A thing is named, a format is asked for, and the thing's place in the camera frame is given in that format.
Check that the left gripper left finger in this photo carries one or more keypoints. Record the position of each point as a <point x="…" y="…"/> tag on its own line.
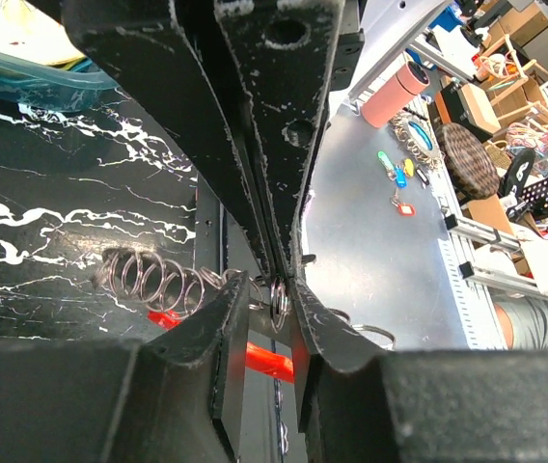
<point x="177" y="398"/>

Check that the teal plastic bin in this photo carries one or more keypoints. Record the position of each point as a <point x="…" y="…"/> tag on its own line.
<point x="49" y="88"/>

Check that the cream patterned plate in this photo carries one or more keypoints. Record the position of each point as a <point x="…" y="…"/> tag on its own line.
<point x="29" y="34"/>

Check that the round woven dark disc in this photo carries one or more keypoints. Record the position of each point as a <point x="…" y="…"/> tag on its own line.
<point x="472" y="172"/>

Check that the red grey key holder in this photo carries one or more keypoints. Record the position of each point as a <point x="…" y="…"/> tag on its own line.
<point x="171" y="292"/>

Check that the pink cylinder tube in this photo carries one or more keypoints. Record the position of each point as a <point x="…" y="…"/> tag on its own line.
<point x="406" y="83"/>

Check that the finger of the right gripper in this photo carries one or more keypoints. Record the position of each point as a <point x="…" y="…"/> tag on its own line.
<point x="284" y="53"/>
<point x="171" y="58"/>

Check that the coloured key tags bunch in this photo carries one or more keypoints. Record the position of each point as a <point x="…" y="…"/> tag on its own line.
<point x="400" y="174"/>

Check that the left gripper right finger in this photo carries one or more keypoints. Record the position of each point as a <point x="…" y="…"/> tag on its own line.
<point x="357" y="402"/>

